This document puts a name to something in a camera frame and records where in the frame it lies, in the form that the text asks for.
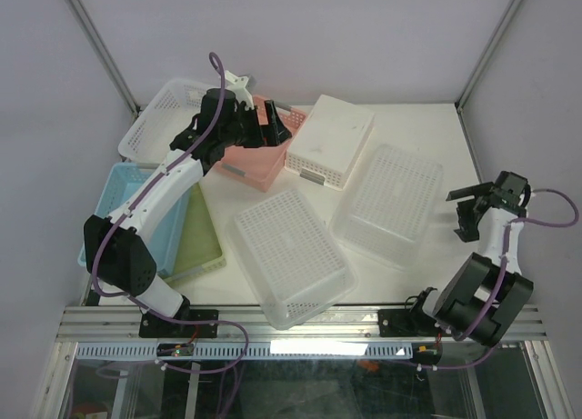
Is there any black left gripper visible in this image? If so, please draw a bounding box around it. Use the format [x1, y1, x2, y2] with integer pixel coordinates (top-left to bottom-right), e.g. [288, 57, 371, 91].
[222, 100, 293, 149]

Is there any pink plastic basket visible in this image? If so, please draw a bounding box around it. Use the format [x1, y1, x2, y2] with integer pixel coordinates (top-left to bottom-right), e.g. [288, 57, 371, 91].
[212, 103, 307, 192]

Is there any cream white small basket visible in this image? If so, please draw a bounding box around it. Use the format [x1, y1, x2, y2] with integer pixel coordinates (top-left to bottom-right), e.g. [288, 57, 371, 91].
[285, 95, 375, 191]

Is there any translucent white shallow basket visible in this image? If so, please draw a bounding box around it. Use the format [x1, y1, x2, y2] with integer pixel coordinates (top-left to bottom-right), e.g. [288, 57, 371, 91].
[117, 79, 214, 165]

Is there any large white perforated basket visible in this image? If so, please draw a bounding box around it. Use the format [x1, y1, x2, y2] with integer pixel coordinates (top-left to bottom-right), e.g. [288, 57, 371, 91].
[227, 189, 357, 331]

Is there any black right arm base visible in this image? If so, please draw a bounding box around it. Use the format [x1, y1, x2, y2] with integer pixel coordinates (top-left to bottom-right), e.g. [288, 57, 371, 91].
[377, 287, 452, 340]

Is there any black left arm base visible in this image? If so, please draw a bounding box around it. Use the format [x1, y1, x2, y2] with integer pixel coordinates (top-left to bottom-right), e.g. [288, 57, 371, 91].
[138, 305, 220, 339]

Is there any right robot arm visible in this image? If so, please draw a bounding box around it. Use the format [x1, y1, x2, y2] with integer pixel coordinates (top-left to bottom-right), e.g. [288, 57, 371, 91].
[406, 171, 534, 347]

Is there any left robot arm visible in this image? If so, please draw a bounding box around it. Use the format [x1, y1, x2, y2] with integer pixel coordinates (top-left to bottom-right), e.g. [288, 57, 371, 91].
[84, 88, 292, 336]

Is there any yellow green plastic basket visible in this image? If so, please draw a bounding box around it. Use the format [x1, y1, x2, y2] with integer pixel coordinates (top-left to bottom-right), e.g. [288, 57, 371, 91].
[164, 184, 226, 284]

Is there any light blue plastic basket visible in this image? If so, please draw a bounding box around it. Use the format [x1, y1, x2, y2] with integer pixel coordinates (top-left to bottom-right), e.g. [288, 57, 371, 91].
[76, 161, 192, 277]

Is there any left aluminium corner post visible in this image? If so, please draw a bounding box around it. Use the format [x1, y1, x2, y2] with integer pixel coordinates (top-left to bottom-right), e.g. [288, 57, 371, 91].
[65, 0, 141, 118]

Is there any aluminium corner post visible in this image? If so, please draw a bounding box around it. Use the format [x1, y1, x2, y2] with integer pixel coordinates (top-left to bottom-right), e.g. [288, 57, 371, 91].
[455, 0, 526, 114]
[65, 0, 141, 118]

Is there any right aluminium corner post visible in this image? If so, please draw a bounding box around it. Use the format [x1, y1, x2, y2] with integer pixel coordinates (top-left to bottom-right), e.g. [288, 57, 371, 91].
[455, 0, 526, 114]

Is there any aluminium front rail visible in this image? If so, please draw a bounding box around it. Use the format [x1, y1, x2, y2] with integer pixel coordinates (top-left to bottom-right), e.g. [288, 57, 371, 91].
[55, 304, 548, 343]

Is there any white slotted cable duct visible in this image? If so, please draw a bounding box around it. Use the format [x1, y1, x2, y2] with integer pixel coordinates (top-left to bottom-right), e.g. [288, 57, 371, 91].
[76, 340, 413, 361]

